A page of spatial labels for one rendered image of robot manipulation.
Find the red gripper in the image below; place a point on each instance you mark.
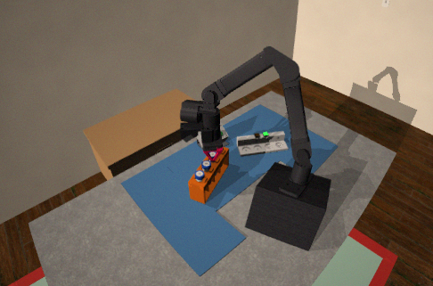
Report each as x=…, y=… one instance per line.
x=217, y=143

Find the blue flat mat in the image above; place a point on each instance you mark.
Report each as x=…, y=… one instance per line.
x=195, y=230

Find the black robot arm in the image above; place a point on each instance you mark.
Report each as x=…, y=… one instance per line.
x=197, y=114

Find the orange tube rack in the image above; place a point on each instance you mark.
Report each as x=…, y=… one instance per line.
x=201, y=190

